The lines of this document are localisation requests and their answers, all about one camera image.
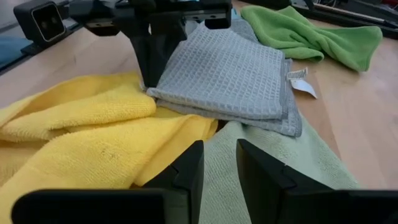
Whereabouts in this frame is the pale green teal-edged towel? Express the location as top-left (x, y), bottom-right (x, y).
top-left (198, 119), bottom-right (361, 224)

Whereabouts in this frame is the grey waffle weave towel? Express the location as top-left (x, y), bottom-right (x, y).
top-left (146, 18), bottom-right (318, 138)

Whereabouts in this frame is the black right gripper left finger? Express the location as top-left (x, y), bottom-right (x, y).
top-left (142, 139), bottom-right (205, 224)

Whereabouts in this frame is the black table-level camera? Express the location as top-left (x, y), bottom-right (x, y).
top-left (13, 0), bottom-right (67, 48)

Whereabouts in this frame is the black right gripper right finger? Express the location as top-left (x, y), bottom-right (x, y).
top-left (236, 138), bottom-right (332, 224)

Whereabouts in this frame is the bright green microfiber towel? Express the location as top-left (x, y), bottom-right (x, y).
top-left (241, 5), bottom-right (384, 73)

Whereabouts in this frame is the grey ribbed microfiber towel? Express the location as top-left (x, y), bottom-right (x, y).
top-left (230, 19), bottom-right (261, 44)

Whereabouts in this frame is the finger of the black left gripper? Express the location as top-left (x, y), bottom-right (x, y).
top-left (129, 30), bottom-right (162, 89)
top-left (159, 27), bottom-right (187, 77)

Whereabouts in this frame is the yellow microfiber towel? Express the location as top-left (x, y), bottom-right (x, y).
top-left (0, 72), bottom-right (219, 224)

